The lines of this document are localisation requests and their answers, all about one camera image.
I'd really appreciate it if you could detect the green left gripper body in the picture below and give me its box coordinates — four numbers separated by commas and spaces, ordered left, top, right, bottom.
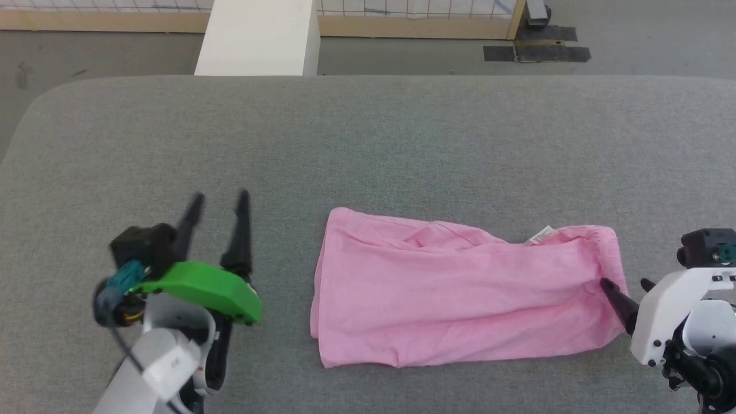
92, 262, 263, 327

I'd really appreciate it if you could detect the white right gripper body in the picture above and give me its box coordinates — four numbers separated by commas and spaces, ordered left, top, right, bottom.
631, 267, 736, 367

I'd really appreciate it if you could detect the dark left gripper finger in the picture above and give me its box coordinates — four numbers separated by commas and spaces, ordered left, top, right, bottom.
220, 190, 254, 282
175, 193, 206, 260

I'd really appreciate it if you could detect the pink garment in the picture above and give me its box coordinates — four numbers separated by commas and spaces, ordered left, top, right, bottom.
309, 207, 630, 369

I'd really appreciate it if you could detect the short black floor tape patch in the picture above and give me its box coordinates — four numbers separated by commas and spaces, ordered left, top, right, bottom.
516, 26, 578, 42

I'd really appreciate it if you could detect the long black floor tape strip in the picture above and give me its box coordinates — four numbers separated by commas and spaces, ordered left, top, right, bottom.
483, 45, 592, 63

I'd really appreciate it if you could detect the grey metal screen foot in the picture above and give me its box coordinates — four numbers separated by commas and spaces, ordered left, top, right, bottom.
526, 0, 553, 28

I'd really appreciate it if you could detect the white box pedestal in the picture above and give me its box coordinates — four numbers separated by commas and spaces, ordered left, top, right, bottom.
194, 0, 321, 76

